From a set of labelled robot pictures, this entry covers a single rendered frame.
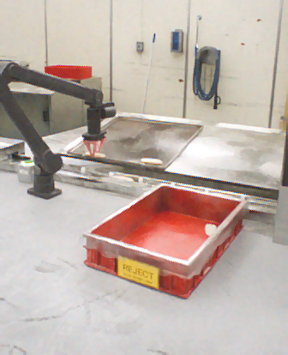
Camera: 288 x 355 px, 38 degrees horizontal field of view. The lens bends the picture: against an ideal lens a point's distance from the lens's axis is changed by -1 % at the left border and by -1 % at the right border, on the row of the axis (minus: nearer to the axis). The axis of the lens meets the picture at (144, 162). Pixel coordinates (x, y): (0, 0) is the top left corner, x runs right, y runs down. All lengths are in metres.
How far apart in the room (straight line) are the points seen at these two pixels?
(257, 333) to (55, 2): 5.89
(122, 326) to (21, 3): 6.21
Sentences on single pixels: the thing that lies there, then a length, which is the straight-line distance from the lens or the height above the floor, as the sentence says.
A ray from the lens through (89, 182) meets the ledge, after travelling 1.75.
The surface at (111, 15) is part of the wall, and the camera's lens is 5.97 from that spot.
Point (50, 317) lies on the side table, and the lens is 1.04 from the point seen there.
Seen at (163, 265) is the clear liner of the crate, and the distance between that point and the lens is 1.05.
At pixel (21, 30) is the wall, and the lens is 6.90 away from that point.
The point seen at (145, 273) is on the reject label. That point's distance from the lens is 1.10.
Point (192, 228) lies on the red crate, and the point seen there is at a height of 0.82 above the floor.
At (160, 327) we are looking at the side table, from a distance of 1.00.
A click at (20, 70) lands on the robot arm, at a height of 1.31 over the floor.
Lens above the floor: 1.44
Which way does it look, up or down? 17 degrees down
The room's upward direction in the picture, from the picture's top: 1 degrees clockwise
